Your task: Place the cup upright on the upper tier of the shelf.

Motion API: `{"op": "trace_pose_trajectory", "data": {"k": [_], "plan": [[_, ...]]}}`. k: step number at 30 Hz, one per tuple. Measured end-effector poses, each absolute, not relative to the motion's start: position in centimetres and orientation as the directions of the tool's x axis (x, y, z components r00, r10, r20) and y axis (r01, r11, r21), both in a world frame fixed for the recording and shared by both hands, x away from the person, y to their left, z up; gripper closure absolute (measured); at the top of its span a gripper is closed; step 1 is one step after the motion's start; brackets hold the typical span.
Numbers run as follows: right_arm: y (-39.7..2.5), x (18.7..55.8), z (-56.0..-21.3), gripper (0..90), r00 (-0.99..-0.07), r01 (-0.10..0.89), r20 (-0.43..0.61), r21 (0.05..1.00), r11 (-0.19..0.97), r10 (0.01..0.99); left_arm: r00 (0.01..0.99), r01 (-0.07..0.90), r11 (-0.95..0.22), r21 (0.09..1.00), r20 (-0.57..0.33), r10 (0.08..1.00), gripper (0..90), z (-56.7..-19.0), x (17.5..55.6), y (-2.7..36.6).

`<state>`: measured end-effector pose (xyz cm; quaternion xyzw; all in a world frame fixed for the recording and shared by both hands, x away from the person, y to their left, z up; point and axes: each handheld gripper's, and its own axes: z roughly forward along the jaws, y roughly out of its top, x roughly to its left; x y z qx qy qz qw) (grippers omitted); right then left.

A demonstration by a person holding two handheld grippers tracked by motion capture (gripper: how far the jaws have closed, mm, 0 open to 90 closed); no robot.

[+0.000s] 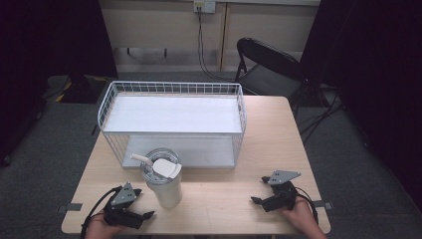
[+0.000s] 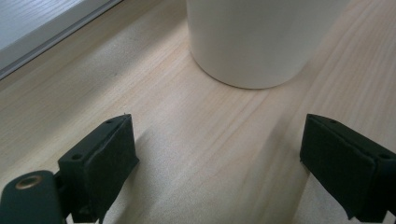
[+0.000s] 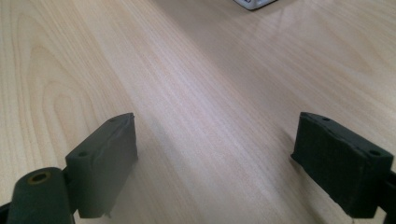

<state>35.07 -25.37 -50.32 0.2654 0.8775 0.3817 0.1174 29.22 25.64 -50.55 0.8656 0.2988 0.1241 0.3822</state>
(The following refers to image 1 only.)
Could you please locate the person's right hand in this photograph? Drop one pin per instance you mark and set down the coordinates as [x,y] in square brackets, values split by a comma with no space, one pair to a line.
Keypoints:
[300,214]

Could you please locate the white tumbler with straw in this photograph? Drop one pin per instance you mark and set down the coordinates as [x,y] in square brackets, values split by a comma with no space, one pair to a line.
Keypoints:
[165,181]

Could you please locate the grey tape strip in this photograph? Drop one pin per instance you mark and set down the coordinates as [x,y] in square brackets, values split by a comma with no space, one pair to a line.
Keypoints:
[70,207]
[323,204]

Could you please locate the dark curtain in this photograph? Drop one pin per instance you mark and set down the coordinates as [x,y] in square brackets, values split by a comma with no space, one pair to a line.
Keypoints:
[49,43]
[375,83]

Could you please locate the white wall outlet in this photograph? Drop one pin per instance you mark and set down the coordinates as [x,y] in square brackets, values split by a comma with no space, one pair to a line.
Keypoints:
[204,6]

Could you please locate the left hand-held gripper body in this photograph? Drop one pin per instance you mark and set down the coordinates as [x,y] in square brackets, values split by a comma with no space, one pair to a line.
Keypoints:
[122,199]

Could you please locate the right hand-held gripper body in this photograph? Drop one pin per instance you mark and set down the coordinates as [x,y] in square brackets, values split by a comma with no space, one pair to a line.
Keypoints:
[282,195]

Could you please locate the stand base with yellow stripes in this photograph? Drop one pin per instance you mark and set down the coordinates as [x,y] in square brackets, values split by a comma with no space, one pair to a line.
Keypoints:
[78,88]

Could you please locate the black folding chair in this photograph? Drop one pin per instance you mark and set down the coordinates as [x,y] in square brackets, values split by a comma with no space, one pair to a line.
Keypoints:
[268,78]

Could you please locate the person's left hand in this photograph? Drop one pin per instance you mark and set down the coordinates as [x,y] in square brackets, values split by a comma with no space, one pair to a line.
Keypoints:
[99,229]

